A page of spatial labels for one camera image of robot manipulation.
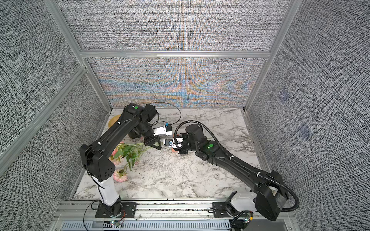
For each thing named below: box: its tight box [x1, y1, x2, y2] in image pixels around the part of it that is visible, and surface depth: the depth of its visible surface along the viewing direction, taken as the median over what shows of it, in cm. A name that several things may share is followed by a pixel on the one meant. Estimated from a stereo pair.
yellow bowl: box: [107, 114, 122, 129], surface depth 111 cm
